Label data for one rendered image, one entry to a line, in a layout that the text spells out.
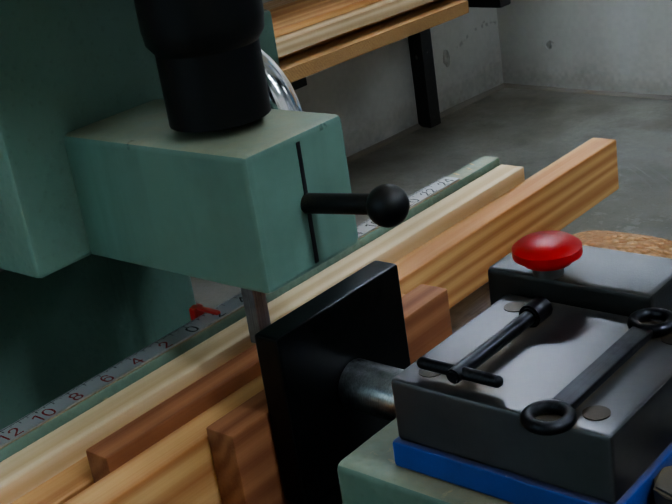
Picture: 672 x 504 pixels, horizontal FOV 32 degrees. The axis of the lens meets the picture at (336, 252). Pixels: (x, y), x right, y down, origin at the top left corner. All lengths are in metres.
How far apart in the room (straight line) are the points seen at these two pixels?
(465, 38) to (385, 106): 0.51
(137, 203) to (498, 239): 0.28
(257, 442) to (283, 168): 0.13
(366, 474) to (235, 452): 0.08
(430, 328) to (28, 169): 0.23
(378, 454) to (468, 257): 0.28
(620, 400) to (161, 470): 0.21
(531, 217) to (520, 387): 0.38
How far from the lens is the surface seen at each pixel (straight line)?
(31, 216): 0.62
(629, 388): 0.44
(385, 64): 4.17
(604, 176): 0.89
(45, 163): 0.62
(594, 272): 0.51
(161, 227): 0.59
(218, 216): 0.55
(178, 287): 0.82
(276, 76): 0.72
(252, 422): 0.54
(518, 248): 0.50
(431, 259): 0.71
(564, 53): 4.55
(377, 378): 0.54
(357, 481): 0.48
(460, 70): 4.51
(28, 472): 0.56
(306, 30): 3.20
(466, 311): 0.73
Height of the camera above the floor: 1.22
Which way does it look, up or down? 22 degrees down
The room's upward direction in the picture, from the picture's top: 9 degrees counter-clockwise
